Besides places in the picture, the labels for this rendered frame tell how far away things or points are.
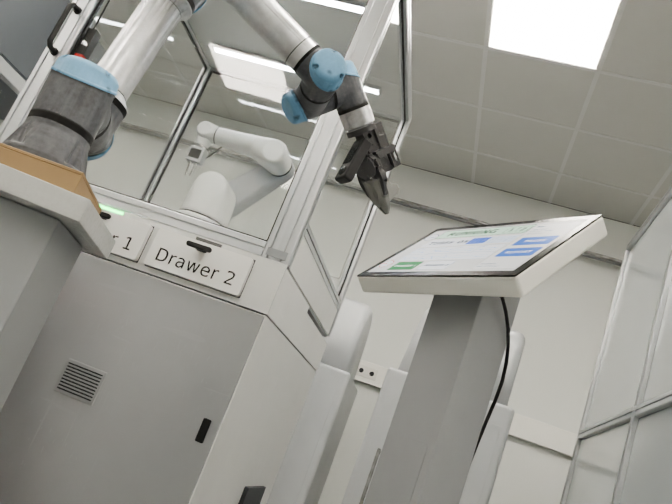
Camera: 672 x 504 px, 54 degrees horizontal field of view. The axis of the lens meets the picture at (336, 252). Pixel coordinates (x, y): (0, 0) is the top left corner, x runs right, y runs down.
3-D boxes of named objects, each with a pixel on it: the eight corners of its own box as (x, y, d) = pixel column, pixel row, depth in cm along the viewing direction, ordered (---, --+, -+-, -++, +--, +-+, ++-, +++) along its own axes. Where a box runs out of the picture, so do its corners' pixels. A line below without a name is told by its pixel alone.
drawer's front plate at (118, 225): (134, 260, 182) (151, 224, 185) (46, 229, 188) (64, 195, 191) (137, 262, 184) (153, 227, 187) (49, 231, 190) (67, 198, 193)
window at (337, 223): (303, 220, 187) (401, -19, 210) (301, 220, 187) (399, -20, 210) (337, 299, 268) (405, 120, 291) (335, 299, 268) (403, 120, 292)
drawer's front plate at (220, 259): (237, 296, 176) (253, 258, 178) (142, 263, 182) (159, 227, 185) (239, 297, 177) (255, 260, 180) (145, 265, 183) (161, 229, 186)
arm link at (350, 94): (313, 73, 154) (344, 62, 157) (330, 118, 156) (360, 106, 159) (326, 66, 147) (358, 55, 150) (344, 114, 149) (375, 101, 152)
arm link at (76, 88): (23, 99, 113) (56, 35, 117) (34, 129, 126) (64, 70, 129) (92, 128, 115) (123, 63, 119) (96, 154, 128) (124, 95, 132)
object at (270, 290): (267, 314, 175) (287, 265, 179) (-46, 205, 196) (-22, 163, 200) (317, 370, 264) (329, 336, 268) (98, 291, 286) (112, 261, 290)
